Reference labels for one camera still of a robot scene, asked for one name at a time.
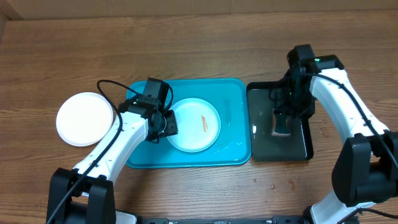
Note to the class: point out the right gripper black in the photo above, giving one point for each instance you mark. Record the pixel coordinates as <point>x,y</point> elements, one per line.
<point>283,106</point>

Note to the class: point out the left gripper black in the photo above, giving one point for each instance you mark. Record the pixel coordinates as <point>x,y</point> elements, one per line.
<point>172,128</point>

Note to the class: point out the sponge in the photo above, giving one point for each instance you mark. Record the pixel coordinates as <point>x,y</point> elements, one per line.
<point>280,125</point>

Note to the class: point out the light blue plate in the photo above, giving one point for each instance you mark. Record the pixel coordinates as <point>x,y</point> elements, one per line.
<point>198,124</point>

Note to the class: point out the white plate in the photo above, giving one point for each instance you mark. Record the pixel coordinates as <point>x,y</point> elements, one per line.
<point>84,119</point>

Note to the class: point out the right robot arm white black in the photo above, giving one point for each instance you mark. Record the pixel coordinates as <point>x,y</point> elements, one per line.
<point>366,170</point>

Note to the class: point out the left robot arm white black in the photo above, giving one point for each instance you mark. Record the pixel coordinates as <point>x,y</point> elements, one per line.
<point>85,194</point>

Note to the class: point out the teal plastic tray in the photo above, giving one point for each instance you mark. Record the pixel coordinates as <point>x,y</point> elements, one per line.
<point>232,147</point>

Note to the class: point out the black plastic tray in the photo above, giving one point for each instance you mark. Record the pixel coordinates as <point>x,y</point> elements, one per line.
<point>267,146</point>

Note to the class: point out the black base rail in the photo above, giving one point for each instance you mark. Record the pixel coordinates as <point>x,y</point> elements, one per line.
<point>217,221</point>

